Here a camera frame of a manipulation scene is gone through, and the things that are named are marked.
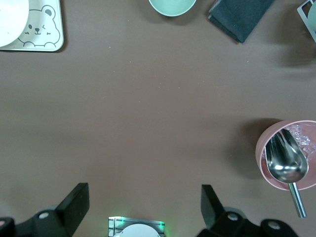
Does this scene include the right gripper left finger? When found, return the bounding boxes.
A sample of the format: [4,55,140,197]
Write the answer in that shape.
[17,182,89,237]

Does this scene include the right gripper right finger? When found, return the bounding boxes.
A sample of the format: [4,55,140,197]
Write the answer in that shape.
[199,184,262,237]

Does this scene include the white round plate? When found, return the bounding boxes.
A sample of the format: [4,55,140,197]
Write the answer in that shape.
[0,0,30,47]

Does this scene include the pink bowl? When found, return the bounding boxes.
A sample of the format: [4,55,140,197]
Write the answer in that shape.
[255,119,316,191]

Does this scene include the shiny metal scoop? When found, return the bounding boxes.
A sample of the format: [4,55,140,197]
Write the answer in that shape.
[264,128,309,219]

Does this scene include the clear plastic ice cubes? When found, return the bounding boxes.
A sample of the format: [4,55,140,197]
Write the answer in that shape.
[287,123,316,158]

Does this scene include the cream bear print tray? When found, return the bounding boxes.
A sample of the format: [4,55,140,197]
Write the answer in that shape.
[0,0,64,52]

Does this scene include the dark grey folded cloth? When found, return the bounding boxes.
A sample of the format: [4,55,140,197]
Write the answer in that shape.
[208,0,276,44]

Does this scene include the pale green bowl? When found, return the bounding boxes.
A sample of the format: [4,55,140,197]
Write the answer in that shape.
[148,0,198,17]

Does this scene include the sage green cup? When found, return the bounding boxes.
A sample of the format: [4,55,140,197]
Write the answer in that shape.
[307,2,316,29]

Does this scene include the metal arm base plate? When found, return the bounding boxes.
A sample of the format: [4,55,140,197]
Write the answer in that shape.
[108,216,165,237]

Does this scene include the white wire cup rack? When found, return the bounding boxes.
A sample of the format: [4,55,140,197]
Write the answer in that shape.
[297,0,316,41]

